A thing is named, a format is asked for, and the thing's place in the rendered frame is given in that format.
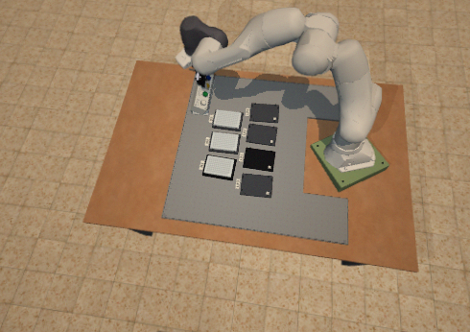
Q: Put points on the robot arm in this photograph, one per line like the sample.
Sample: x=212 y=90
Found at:
x=316 y=50

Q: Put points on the grey button panel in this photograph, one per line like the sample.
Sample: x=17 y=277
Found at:
x=202 y=99

